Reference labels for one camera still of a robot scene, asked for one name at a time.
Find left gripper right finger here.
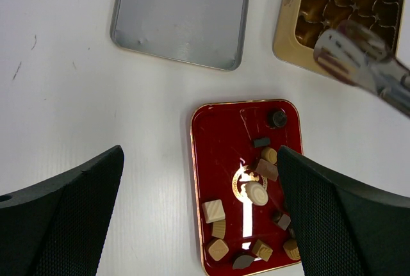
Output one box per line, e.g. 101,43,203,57
277,146,409,275

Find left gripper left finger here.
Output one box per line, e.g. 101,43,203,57
1,145,124,275

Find brown square chocolate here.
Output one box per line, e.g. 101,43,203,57
254,159,279,182

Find dark rectangular chocolate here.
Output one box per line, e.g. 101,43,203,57
252,137,270,148

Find white square chocolate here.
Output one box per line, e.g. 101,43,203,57
202,199,226,223

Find silver metal tongs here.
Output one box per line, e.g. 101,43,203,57
313,20,409,117

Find tan ridged round chocolate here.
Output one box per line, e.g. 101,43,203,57
283,238,300,261

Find brown cube chocolate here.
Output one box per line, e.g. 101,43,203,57
272,211,291,231

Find caramel cube chocolate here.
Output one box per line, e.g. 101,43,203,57
251,239,273,262

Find white swirl round chocolate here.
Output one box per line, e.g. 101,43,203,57
244,181,268,206

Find dark leaf chocolate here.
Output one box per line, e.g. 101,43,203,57
232,254,255,270

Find small tan ribbed chocolate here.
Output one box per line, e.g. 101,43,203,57
211,219,226,239

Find tan square chocolate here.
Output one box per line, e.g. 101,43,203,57
206,238,229,261

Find dark round chocolate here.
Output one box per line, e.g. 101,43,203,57
266,110,288,128

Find gold chocolate tin box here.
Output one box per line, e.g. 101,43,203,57
273,0,405,74

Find red rectangular tray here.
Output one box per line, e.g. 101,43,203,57
190,99,302,275

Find silver tin lid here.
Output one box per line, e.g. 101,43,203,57
110,0,249,71

